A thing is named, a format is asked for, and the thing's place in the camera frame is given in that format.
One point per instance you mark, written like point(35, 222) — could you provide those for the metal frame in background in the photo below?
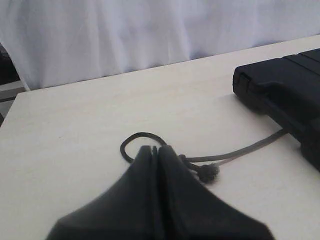
point(10, 83)

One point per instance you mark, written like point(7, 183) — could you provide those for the white backdrop curtain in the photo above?
point(58, 42)

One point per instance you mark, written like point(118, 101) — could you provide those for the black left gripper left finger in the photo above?
point(123, 212)

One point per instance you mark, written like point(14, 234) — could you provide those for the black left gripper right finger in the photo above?
point(191, 212)

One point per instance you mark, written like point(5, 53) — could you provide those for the black plastic carrying case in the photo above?
point(287, 89)

